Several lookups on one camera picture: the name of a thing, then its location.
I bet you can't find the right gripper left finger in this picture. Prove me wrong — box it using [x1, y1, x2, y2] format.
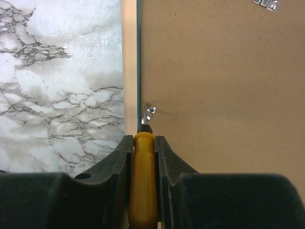
[0, 135, 133, 229]

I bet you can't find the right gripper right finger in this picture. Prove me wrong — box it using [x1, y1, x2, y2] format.
[155, 136, 305, 229]

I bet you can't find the blue picture frame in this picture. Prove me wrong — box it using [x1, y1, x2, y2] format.
[121, 0, 305, 196]

